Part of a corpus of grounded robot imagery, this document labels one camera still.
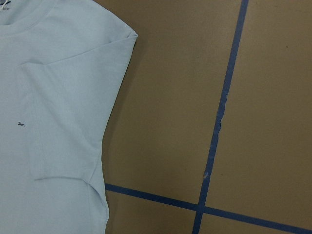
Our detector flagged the light blue t-shirt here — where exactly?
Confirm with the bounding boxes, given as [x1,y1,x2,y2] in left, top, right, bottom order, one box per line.
[0,0,137,234]

